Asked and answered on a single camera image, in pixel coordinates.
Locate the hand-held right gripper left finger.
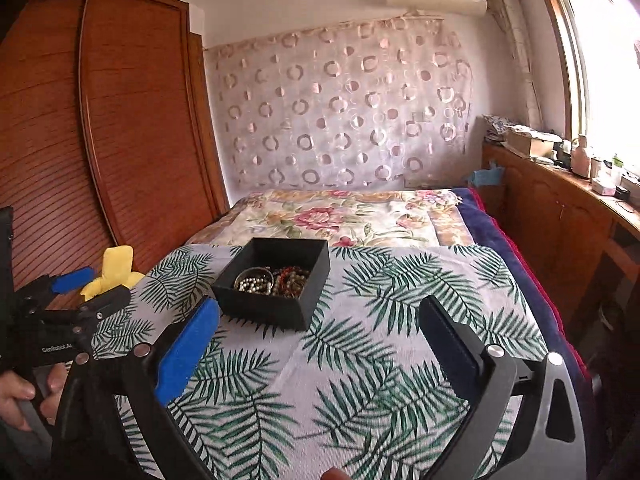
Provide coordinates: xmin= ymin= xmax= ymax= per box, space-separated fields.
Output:
xmin=50 ymin=297 xmax=222 ymax=480

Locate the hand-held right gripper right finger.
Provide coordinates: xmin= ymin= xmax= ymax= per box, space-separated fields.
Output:
xmin=419 ymin=294 xmax=590 ymax=480

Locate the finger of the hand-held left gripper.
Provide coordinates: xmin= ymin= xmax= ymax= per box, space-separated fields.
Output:
xmin=30 ymin=284 xmax=132 ymax=358
xmin=15 ymin=266 xmax=97 ymax=312

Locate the white pearl necklace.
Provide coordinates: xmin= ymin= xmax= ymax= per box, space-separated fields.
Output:
xmin=233 ymin=267 xmax=275 ymax=295

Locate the black jewelry box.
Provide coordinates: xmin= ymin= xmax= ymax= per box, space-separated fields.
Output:
xmin=211 ymin=237 xmax=331 ymax=332

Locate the brown wooden bead strand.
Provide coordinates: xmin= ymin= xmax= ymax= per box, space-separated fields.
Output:
xmin=271 ymin=265 xmax=312 ymax=299

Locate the person's left hand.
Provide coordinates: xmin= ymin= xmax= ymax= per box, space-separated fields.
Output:
xmin=0 ymin=363 xmax=69 ymax=432

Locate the yellow plush toy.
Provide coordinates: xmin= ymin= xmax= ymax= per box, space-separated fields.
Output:
xmin=80 ymin=245 xmax=146 ymax=302

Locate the palm leaf print cloth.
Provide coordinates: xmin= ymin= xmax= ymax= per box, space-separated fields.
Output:
xmin=92 ymin=242 xmax=551 ymax=480

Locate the dark blue blanket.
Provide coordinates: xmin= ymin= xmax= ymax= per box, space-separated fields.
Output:
xmin=450 ymin=187 xmax=595 ymax=387

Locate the wooden cabinet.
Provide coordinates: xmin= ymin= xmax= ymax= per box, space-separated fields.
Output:
xmin=479 ymin=142 xmax=640 ymax=333

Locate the wooden wardrobe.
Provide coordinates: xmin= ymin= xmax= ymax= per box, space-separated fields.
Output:
xmin=0 ymin=0 xmax=232 ymax=311

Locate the blue tissue pack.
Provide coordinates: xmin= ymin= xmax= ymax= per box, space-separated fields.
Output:
xmin=467 ymin=162 xmax=506 ymax=189

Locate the floral bedsheet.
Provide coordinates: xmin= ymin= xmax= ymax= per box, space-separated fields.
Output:
xmin=185 ymin=187 xmax=473 ymax=252

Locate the cardboard box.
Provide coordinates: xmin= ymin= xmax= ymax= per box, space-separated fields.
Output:
xmin=506 ymin=127 xmax=564 ymax=157

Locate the crumpled patterned cloth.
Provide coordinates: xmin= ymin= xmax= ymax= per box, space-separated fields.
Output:
xmin=482 ymin=114 xmax=522 ymax=144

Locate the circle patterned curtain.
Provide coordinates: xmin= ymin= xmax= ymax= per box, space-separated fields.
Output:
xmin=204 ymin=16 xmax=477 ymax=194

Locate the white wrapped pipe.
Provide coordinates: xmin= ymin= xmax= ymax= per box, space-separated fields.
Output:
xmin=484 ymin=0 xmax=545 ymax=132

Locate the window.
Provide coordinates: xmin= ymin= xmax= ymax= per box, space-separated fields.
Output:
xmin=532 ymin=0 xmax=640 ymax=163

